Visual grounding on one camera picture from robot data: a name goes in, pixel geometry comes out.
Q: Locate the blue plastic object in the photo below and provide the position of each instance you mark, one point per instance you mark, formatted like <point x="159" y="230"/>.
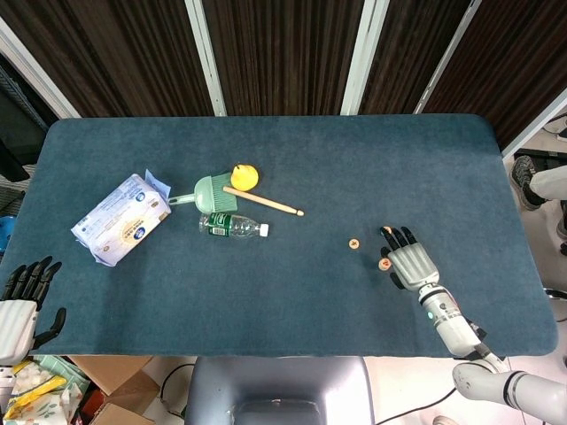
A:
<point x="5" y="232"/>

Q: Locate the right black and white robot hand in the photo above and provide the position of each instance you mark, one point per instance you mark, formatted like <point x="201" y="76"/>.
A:
<point x="414" y="265"/>

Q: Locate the bag of white cotton balls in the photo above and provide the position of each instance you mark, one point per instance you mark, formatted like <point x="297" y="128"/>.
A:
<point x="33" y="376"/>

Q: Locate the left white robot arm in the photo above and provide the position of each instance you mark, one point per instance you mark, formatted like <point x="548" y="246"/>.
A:
<point x="5" y="374"/>

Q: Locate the wooden stick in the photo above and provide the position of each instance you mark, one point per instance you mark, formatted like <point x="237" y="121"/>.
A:
<point x="266" y="201"/>

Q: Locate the blue table cloth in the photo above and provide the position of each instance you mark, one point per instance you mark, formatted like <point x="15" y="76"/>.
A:
<point x="283" y="288"/>

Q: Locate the white and blue tissue pack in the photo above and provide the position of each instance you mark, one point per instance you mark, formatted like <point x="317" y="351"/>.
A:
<point x="119" y="217"/>

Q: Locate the green hand brush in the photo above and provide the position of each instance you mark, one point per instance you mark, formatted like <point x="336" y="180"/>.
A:
<point x="206" y="192"/>

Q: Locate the green patterned package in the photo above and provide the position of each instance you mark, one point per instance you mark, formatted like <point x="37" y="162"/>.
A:
<point x="62" y="367"/>

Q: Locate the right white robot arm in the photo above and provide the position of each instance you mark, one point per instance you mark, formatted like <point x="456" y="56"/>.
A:
<point x="452" y="325"/>

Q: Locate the white partition post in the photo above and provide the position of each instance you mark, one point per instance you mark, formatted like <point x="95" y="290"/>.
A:
<point x="206" y="57"/>
<point x="40" y="82"/>
<point x="536" y="127"/>
<point x="364" y="57"/>
<point x="445" y="57"/>

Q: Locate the grey robot torso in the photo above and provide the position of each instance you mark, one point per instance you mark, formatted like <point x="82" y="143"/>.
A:
<point x="274" y="385"/>

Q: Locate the grey sneaker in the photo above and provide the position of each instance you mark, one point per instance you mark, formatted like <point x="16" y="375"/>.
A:
<point x="525" y="177"/>
<point x="562" y="230"/>

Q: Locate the floral tissue pack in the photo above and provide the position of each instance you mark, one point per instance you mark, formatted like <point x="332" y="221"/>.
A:
<point x="62" y="407"/>

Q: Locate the chrome chair leg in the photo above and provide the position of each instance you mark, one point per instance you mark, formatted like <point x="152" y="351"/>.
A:
<point x="558" y="293"/>

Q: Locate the clear plastic water bottle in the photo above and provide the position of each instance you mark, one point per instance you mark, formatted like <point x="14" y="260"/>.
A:
<point x="230" y="226"/>

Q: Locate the person leg in light trousers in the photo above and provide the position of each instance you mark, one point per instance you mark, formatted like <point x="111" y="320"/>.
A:
<point x="551" y="181"/>

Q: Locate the yellow ball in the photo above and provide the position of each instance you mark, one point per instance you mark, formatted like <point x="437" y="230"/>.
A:
<point x="243" y="177"/>

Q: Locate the brown cardboard box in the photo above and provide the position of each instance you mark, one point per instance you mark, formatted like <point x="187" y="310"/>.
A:
<point x="119" y="376"/>
<point x="119" y="416"/>

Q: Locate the yellow packet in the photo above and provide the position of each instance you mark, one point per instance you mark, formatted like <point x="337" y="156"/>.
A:
<point x="37" y="394"/>

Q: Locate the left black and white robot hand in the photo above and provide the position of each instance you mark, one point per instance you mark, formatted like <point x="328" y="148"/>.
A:
<point x="17" y="327"/>

